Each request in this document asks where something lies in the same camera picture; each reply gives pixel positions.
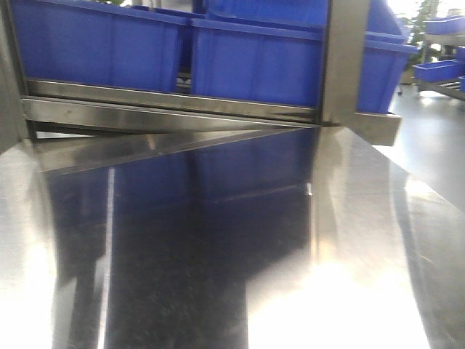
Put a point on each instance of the stainless steel rack frame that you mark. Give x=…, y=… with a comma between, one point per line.
x=32, y=106

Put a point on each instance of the left blue bin on rack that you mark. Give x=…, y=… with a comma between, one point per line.
x=99, y=44

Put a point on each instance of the green potted plant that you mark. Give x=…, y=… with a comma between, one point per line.
x=416, y=24

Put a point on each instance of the right shelf steel rack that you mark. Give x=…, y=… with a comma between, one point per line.
x=441, y=69

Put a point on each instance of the middle blue bin on rack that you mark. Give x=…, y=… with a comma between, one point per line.
x=256, y=63

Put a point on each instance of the far right blue bin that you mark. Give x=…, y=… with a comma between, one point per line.
x=385, y=55

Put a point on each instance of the blue bin on rack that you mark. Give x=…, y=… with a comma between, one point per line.
x=99, y=44
x=256, y=63

